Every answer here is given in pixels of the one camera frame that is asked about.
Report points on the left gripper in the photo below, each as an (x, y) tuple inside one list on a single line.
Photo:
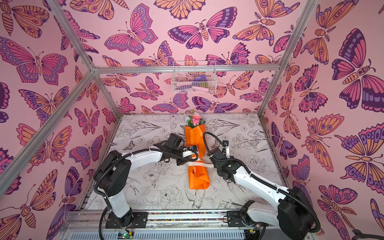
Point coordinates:
[(180, 162)]

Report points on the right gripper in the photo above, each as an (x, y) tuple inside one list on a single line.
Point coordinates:
[(212, 154)]

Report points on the white fake flower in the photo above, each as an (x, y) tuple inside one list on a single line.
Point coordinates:
[(189, 121)]

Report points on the pink fake rose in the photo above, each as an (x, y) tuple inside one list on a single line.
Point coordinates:
[(196, 120)]

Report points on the white ribbon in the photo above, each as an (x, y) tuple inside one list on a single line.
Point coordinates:
[(201, 164)]

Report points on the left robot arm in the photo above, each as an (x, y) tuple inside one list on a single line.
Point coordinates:
[(112, 174)]

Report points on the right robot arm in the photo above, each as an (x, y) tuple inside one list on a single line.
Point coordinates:
[(290, 209)]

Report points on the green circuit board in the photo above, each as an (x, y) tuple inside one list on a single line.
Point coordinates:
[(125, 235)]

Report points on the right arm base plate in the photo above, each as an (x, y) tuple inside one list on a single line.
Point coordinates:
[(241, 219)]

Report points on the white wire basket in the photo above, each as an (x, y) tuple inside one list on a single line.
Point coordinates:
[(194, 77)]

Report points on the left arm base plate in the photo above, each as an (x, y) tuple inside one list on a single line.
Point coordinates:
[(135, 220)]

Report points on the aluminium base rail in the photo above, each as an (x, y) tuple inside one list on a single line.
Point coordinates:
[(167, 225)]

